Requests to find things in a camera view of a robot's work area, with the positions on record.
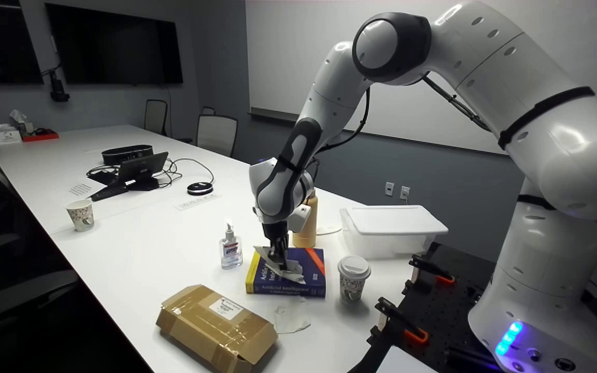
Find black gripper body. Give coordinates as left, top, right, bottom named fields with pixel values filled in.
left=263, top=223, right=289, bottom=262

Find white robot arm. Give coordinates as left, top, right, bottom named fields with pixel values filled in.
left=250, top=0, right=597, bottom=373

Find blue book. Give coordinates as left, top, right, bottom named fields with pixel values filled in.
left=244, top=248, right=325, bottom=299

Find white tissue box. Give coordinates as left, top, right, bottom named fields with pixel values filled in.
left=0, top=125, right=23, bottom=145

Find tan squeeze bottle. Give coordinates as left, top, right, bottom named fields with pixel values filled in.
left=292, top=197, right=318, bottom=248

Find clear sanitizer bottle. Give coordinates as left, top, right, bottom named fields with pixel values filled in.
left=219, top=226, right=242, bottom=269

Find clear plastic wrapper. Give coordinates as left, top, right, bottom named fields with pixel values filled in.
left=273, top=305, right=311, bottom=333

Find white lidded paper cup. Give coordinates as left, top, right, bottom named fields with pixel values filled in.
left=338, top=255, right=371, bottom=303

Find brown cardboard box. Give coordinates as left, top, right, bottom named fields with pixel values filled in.
left=155, top=284, right=279, bottom=373

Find white plastic container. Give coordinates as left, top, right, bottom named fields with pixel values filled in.
left=341, top=205, right=447, bottom=259

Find grey mesh office chair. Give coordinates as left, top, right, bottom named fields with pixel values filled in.
left=197, top=114, right=238, bottom=155

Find black conference tablet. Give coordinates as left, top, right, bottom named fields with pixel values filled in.
left=92, top=152, right=169, bottom=202

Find black speaker bar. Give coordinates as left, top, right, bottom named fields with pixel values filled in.
left=102, top=145, right=153, bottom=166

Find small paper cup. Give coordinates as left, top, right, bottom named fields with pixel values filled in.
left=67, top=199, right=95, bottom=232

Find red tray with items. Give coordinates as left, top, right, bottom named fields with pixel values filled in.
left=23, top=129, right=60, bottom=143

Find dark office chair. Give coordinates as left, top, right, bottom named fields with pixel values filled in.
left=0, top=170, right=78, bottom=321

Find black webcam under monitors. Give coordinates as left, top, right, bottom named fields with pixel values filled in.
left=47, top=71, right=70, bottom=103

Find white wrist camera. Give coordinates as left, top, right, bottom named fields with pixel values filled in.
left=289, top=204, right=311, bottom=232

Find orange handled clamp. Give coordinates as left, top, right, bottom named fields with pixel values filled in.
left=376, top=297, right=430, bottom=348
left=408, top=255, right=456, bottom=287

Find wall whiteboard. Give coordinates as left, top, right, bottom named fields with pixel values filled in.
left=244, top=0, right=597, bottom=153

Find right wall monitor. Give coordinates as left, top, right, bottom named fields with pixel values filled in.
left=46, top=3, right=183, bottom=85

